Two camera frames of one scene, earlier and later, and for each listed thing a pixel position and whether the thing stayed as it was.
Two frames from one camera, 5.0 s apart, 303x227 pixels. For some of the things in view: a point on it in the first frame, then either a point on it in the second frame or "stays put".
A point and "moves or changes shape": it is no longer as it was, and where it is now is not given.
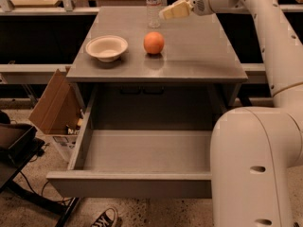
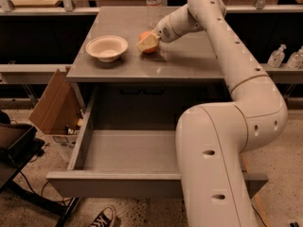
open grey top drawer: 158,164 stays put
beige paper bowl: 107,48 stays put
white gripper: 198,1 -> 164,31
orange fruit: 153,43 moves or changes shape
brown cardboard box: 60,109 stays put
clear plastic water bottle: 153,4 stays put
